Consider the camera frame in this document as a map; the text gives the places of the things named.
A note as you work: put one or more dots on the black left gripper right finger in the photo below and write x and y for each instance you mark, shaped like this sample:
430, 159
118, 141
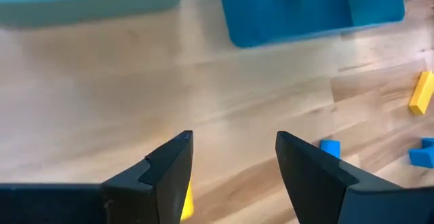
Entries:
312, 183

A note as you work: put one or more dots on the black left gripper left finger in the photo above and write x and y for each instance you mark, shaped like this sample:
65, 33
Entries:
159, 183

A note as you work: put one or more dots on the yellow block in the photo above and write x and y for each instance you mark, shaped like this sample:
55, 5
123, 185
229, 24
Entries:
422, 93
188, 203

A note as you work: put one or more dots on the small blue block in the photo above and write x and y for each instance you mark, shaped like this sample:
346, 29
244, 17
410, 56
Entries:
330, 148

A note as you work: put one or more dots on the blue arch block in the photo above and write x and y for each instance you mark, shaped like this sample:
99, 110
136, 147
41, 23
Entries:
420, 157

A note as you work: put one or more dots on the blue plastic bin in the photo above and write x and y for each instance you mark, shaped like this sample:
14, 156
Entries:
271, 13

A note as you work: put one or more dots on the green plastic bin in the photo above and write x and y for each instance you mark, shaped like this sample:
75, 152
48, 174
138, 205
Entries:
84, 3

